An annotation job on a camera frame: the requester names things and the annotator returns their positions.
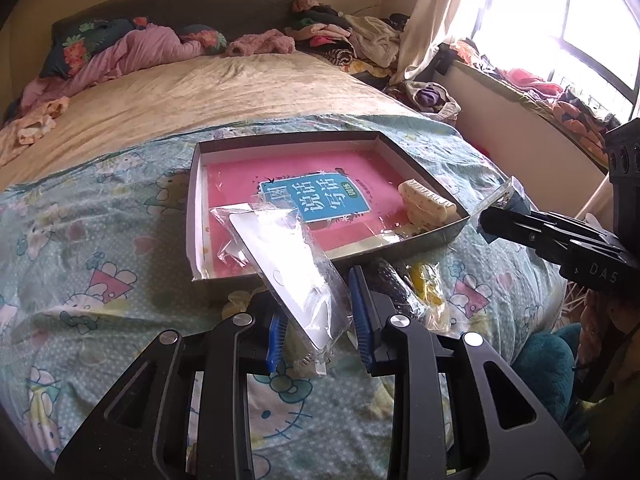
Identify window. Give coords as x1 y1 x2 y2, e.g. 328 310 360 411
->
470 0 640 121

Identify clothes heap with purple garment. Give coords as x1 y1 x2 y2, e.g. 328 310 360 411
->
385 80 461 123

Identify cream hair claw clip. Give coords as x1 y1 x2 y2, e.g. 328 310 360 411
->
397 178 458 228

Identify beige bed sheet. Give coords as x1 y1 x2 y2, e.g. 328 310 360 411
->
0 52 451 191

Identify pink fluffy garment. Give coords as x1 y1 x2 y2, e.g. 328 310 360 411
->
222 29 297 58

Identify bagged yellow hair accessory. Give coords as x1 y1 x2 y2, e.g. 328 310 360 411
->
407 260 453 333

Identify pink book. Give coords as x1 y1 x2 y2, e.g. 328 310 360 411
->
202 150 463 278

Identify grey cardboard box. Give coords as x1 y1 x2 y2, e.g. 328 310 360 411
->
185 131 471 291

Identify cartoon cat printed blanket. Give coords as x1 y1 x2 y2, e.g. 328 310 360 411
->
0 112 566 480

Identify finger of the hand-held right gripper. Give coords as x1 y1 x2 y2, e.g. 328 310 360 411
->
477 207 626 272
505 194 618 241

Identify bagged black hair accessory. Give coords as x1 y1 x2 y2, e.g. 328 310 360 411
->
372 257 426 318

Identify small clear plastic bag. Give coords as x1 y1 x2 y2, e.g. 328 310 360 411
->
472 176 526 221

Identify teal plush cushion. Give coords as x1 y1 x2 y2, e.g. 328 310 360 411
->
510 322 583 431

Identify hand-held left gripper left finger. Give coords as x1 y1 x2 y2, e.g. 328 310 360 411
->
55 305 291 480

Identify dark floral pillow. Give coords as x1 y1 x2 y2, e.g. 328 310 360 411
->
40 17 228 78

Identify pink quilt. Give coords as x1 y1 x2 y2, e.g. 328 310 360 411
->
22 22 211 98

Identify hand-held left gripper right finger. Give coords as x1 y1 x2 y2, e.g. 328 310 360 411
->
347 266 586 480

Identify pink and white garment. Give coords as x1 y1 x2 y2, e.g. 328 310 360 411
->
0 95 71 166

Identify dark green headboard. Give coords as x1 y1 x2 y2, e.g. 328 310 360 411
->
50 0 303 41

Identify clear bag with white card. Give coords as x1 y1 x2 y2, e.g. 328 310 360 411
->
207 202 353 378

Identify cream curtain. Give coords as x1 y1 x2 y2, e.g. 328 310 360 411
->
387 0 501 86

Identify pile of mixed clothes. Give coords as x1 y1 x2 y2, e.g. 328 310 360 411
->
287 0 406 73

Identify clothes on windowsill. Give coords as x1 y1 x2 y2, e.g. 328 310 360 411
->
450 37 626 161

